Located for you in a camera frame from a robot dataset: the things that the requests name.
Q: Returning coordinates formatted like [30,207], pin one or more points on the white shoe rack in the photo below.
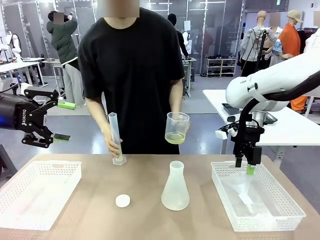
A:
[221,65]

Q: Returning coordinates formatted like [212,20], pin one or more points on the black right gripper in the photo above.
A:
[247,136]

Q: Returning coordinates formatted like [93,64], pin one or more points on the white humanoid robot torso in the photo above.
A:
[15,45]

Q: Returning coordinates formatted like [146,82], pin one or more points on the black plastic tray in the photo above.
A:
[228,108]

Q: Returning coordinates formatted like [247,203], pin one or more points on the person in black clothes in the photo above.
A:
[181,40]

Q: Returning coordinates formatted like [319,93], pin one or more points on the grey metal workbench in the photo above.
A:
[51,60]
[188,65]

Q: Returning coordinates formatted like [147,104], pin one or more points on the person in black t-shirt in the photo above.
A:
[132,75]

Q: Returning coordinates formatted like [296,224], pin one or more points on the clear plastic graduated cylinder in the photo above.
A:
[113,125]

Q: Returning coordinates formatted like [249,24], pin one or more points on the small white paper label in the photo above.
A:
[246,198]

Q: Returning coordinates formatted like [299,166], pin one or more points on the person in green puffer jacket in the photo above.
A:
[62,42]

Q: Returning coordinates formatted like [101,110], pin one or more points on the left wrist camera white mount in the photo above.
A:
[26,87]

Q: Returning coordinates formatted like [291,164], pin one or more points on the white round flask cap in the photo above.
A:
[122,200]

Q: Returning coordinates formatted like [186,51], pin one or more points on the mannequin in blue floral dress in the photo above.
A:
[277,47]

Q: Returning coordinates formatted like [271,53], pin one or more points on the mannequin white jacket orange trousers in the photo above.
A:
[313,42]

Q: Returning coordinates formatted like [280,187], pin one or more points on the black camera tripod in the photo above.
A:
[262,47]

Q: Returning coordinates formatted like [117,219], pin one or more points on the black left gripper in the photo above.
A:
[22,115]

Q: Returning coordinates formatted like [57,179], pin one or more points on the mannequin in grey shirt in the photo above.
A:
[250,45]

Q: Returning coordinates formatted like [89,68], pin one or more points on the white background work table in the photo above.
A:
[15,66]

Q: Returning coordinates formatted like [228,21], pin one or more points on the person's left forearm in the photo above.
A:
[176,97]

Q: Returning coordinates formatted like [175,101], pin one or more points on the person's right forearm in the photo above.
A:
[97,117]

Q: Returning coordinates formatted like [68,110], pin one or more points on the clear plastic funnel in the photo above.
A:
[243,186]

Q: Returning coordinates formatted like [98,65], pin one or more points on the translucent plastic conical flask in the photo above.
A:
[175,195]

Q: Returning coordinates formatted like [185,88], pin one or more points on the clear plastic beaker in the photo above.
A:
[175,138]

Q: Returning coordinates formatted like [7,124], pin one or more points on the person's left hand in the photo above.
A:
[189,125]

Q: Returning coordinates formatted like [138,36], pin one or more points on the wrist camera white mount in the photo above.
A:
[26,87]
[221,134]

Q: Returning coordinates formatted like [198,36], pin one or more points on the white side table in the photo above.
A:
[287,130]

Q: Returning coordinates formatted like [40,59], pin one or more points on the person's right hand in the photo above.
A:
[111,145]

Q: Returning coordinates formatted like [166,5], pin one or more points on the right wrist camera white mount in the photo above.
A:
[221,134]

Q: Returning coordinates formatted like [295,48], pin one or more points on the white perforated plastic basket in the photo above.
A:
[15,195]
[282,200]

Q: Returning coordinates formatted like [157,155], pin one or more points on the black metal frame leg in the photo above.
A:
[6,162]

